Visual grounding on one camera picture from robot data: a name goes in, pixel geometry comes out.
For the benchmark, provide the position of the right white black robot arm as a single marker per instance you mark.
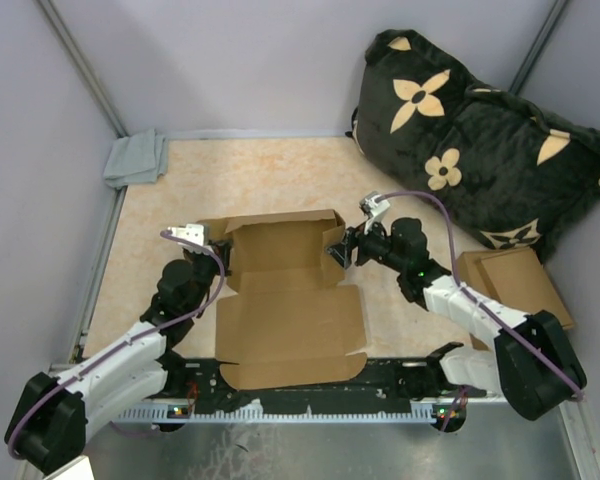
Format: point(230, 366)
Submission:
point(528, 358)

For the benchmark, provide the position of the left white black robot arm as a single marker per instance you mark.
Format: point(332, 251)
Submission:
point(57, 415)

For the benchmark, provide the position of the grey folded cloth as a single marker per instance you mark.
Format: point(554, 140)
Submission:
point(138, 159)

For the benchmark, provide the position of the brown cardboard box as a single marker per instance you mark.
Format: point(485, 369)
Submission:
point(291, 319)

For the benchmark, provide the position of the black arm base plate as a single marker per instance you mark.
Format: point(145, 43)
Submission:
point(405, 390)

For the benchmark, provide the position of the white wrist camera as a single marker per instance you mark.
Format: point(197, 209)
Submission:
point(374, 206)
point(189, 236)

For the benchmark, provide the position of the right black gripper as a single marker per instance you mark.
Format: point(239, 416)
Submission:
point(342, 252)

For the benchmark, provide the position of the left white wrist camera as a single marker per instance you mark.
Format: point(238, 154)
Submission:
point(189, 236)

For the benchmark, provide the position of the aluminium frame rail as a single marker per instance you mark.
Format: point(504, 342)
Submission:
point(132, 405)

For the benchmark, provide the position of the black flower pattern cushion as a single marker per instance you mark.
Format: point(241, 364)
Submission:
point(509, 173)

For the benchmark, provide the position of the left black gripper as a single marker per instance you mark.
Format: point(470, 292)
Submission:
point(223, 251)

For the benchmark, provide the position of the white paper corner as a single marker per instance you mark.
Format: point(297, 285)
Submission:
point(79, 468)

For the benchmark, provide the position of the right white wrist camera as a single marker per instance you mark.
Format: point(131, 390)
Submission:
point(374, 206)

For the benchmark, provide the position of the upper folded cardboard box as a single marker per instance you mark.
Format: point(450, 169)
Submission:
point(517, 279)

